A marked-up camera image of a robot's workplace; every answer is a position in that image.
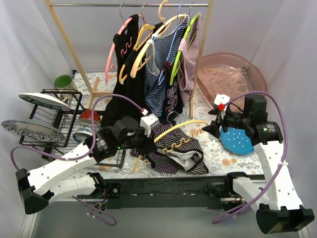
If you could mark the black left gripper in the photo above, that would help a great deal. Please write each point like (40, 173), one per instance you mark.
(144, 140)

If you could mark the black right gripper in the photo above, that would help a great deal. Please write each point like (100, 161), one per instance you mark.
(220, 122)

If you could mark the yellow wavy plastic hanger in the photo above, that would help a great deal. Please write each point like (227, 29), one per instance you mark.
(158, 131)

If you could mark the black white striped tank top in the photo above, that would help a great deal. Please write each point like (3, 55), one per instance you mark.
(177, 151)

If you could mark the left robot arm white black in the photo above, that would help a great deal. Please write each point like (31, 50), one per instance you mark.
(44, 185)

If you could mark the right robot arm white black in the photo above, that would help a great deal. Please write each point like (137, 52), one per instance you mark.
(277, 206)

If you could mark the blue white striped tank top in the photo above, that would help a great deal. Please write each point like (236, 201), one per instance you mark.
(157, 51)

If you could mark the green plastic hanger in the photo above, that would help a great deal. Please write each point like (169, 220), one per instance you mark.
(187, 40)

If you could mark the peach plastic hanger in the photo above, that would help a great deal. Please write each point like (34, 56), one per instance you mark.
(139, 63)

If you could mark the pink wavy plastic hanger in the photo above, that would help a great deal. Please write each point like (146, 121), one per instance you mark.
(111, 67)

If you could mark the blue dotted plate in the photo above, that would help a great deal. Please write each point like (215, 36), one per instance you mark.
(236, 141)

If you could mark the floral tablecloth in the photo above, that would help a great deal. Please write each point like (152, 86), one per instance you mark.
(218, 159)

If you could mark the navy jersey with letters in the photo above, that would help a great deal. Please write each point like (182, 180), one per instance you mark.
(173, 104)

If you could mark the pink translucent plastic basin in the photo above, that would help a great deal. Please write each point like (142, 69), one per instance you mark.
(229, 74)

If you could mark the black garment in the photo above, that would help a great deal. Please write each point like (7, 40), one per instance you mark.
(132, 88)

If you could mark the blue white porcelain bowl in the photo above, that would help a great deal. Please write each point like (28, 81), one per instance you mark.
(82, 134)

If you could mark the red bowl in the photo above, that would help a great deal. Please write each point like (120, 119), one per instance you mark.
(86, 118)

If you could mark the pink mauve garment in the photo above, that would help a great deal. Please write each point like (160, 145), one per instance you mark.
(186, 73)

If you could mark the wooden clothes rack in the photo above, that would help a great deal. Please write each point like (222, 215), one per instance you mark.
(93, 89)

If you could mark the green mug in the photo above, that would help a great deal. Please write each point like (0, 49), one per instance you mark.
(65, 83)

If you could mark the blue floral patterned plate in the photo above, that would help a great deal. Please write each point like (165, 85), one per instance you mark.
(33, 129)

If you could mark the white plate with lettering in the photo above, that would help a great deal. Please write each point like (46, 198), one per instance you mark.
(45, 100)

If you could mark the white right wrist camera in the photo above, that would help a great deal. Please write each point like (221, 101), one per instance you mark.
(219, 102)

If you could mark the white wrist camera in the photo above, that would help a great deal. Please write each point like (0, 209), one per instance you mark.
(219, 102)
(148, 122)

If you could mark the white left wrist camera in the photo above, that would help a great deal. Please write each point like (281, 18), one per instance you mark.
(148, 122)

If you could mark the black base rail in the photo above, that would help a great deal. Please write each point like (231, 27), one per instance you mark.
(208, 192)

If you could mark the black wire dish rack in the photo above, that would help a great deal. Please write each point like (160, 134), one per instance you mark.
(67, 122)

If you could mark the blue wire hanger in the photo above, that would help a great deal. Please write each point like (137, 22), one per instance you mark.
(170, 50)

